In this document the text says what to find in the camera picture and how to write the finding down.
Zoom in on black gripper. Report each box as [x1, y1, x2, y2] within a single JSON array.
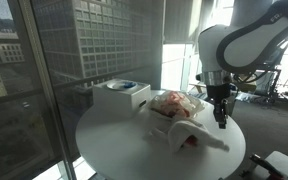
[[206, 84, 234, 130]]

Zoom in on red radish toy green leaves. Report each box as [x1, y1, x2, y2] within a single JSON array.
[[183, 134, 199, 148]]

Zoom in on white terry cloth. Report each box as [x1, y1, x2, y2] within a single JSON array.
[[143, 118, 231, 154]]

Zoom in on small blue object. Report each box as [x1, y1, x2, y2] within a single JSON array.
[[121, 81, 138, 90]]

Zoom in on white plastic bag red print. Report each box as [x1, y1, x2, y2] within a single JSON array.
[[148, 90, 206, 120]]

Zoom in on equipment cart with monitor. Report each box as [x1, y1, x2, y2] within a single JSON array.
[[255, 68, 282, 102]]

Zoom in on red and black hand tool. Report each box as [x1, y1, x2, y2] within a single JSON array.
[[248, 153, 285, 180]]

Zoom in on white square box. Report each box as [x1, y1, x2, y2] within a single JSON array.
[[92, 78, 152, 118]]

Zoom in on white round plate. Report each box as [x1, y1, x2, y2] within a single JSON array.
[[106, 79, 139, 92]]

